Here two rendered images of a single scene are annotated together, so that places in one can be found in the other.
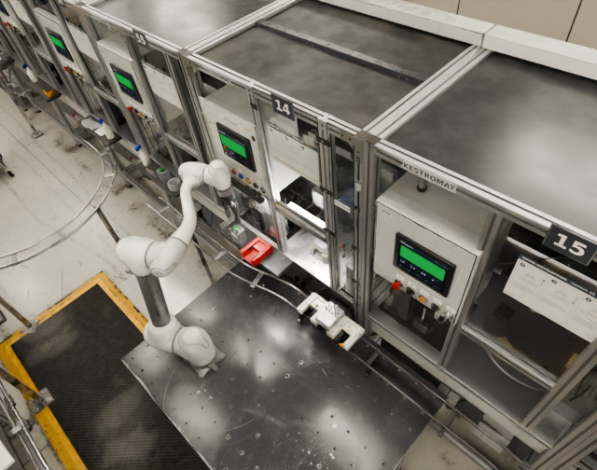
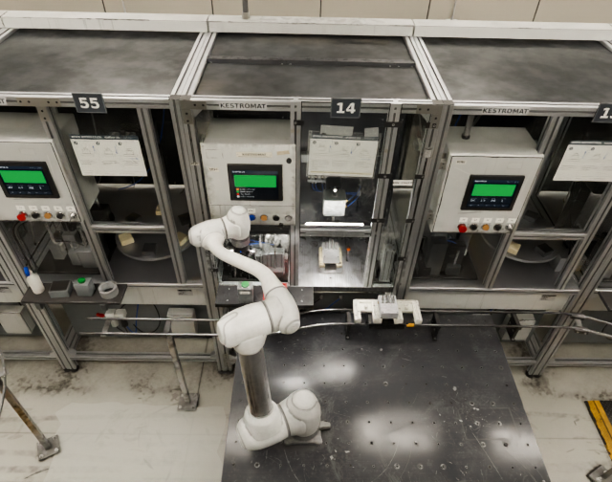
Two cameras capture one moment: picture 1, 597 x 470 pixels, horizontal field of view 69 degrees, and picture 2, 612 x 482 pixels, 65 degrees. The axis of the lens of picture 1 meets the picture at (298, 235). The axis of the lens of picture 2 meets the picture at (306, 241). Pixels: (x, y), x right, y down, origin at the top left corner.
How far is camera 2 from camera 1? 1.59 m
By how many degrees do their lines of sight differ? 36
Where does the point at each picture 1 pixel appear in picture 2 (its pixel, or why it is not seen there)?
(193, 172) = (215, 229)
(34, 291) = not seen: outside the picture
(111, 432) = not seen: outside the picture
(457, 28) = (391, 26)
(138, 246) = (255, 313)
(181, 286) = (136, 425)
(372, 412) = (465, 360)
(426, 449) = not seen: hidden behind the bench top
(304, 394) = (412, 385)
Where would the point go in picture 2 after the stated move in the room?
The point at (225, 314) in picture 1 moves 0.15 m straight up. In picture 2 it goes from (279, 379) to (278, 362)
